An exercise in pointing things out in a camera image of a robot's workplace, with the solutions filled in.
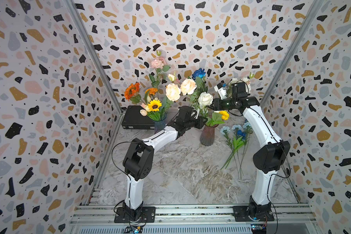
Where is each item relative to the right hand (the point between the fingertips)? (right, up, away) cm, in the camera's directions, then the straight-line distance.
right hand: (209, 104), depth 83 cm
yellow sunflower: (-31, 0, -3) cm, 31 cm away
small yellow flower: (+9, -6, -3) cm, 11 cm away
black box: (-52, -7, +23) cm, 57 cm away
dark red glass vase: (+1, -20, +11) cm, 23 cm away
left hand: (0, -8, +3) cm, 8 cm away
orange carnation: (-33, +8, 0) cm, 34 cm away
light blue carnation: (+15, -16, +23) cm, 31 cm away
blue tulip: (+26, -18, +20) cm, 37 cm away
